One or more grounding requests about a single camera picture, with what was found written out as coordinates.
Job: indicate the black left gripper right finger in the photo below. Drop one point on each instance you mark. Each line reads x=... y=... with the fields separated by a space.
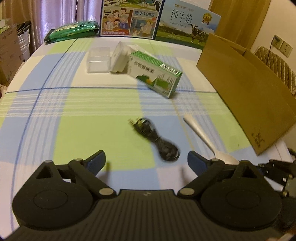
x=206 y=171

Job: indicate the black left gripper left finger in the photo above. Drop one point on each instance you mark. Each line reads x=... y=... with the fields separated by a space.
x=85 y=172

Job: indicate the green white spray box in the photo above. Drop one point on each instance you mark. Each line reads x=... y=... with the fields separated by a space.
x=154 y=73

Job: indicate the white power adapter plug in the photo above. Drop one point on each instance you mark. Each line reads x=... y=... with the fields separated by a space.
x=120 y=58

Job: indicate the white plastic spoon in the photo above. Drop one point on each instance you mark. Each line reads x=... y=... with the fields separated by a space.
x=193 y=124

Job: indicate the brown cardboard box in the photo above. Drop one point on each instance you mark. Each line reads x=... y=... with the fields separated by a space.
x=258 y=99

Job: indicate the quilted tan chair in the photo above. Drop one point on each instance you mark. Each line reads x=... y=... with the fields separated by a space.
x=278 y=66

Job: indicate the clear plastic box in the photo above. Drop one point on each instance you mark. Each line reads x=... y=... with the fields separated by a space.
x=98 y=60

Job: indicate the cardboard boxes at left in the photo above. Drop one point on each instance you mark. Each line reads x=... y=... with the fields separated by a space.
x=11 y=56

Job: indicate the green snack bag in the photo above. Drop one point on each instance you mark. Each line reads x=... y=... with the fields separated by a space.
x=72 y=31

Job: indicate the white plastic bucket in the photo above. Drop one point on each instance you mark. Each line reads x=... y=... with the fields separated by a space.
x=23 y=31

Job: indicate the light blue milk carton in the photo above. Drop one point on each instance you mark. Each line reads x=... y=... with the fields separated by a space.
x=186 y=23

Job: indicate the wooden door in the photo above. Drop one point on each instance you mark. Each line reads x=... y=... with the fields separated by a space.
x=241 y=20

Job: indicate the purple curtain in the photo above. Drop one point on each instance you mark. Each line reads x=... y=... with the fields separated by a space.
x=47 y=15

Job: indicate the blue cartoon milk carton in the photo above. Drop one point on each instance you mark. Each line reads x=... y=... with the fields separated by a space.
x=130 y=18

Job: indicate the wall power socket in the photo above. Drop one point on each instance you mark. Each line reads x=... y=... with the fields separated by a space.
x=277 y=42

